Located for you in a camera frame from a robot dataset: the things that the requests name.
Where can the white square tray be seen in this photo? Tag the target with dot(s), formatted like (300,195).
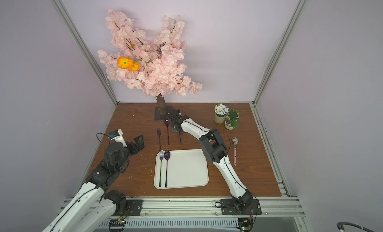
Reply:
(187,168)

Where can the aluminium front rail frame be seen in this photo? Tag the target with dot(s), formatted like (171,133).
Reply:
(201,212)

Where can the orange artificial flower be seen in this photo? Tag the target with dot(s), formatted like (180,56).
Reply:
(127,63)

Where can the purple fork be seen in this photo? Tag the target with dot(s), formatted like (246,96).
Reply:
(159,138)

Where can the silver pink spoon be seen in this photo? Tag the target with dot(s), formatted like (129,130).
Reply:
(235,141)

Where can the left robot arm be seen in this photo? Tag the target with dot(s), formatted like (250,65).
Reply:
(92,204)

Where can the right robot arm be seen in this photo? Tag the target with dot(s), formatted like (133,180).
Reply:
(215,151)

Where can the right corner aluminium post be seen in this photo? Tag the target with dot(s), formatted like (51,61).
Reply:
(278,51)

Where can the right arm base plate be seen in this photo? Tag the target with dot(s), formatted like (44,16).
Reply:
(229,207)

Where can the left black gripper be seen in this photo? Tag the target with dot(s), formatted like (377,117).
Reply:
(133,144)

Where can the dark metal tree base plate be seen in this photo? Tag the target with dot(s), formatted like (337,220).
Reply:
(159,117)

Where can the left circuit board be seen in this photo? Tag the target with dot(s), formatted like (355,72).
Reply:
(116,225)

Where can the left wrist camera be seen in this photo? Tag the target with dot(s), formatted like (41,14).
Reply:
(116,136)

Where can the magenta purple spoon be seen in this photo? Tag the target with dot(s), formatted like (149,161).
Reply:
(167,124)

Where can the corner aluminium post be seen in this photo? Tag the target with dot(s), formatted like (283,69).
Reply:
(70,25)
(278,51)

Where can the right circuit board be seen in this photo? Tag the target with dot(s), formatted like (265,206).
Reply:
(245,224)

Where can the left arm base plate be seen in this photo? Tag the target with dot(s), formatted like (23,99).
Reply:
(133,207)

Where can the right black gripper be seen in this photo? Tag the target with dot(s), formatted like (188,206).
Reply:
(174,116)

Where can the pink cherry blossom tree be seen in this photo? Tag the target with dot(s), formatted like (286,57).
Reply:
(161,71)

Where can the rainbow iridescent fork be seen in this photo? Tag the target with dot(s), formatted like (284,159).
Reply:
(161,159)

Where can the circuit board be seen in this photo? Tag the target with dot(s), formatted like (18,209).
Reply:
(245,224)
(116,225)

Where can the left corner aluminium post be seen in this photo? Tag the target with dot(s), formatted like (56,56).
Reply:
(70,25)

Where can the white flowers in beige pot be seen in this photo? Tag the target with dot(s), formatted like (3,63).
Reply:
(221,112)

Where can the green plant in white pot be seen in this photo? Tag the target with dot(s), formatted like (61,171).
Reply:
(232,119)

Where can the dark purple spoon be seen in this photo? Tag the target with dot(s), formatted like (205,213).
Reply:
(167,156)

